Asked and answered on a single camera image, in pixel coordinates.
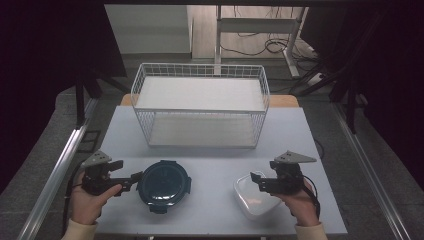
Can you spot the black floor frame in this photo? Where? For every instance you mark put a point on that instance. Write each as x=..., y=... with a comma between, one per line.
x=89, y=141

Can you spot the white panel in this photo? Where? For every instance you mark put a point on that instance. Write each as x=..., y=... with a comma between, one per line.
x=150, y=28

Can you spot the wooden table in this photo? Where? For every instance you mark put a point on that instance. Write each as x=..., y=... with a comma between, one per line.
x=283, y=100

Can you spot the round dark blue lidded container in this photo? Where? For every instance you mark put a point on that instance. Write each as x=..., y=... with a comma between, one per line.
x=164, y=186

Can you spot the person's left hand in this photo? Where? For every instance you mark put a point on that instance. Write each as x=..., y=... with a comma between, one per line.
x=86, y=205

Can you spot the white rectangular lidded container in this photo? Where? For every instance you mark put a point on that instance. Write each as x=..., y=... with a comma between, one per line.
x=256, y=203

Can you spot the white power strip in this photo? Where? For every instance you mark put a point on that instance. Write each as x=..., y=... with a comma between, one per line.
x=316, y=78

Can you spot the white desk frame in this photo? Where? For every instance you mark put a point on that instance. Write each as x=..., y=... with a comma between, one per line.
x=256, y=25

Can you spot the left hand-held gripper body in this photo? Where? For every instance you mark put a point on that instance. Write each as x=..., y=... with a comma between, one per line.
x=96, y=180

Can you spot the black stand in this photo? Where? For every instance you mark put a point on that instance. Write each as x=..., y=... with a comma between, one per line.
x=350, y=100
x=80, y=103

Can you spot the metal rail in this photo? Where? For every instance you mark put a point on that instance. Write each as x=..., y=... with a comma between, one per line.
x=370, y=176
x=56, y=170

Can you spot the person's right hand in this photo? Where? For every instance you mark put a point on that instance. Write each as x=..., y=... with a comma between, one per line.
x=301, y=206

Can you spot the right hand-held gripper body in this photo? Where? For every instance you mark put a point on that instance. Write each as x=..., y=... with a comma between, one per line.
x=288, y=178

